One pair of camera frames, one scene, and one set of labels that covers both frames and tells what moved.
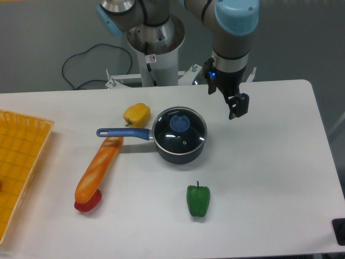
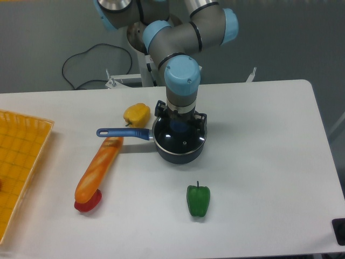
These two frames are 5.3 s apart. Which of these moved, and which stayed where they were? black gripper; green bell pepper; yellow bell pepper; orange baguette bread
Moved: black gripper
Stayed: green bell pepper; yellow bell pepper; orange baguette bread
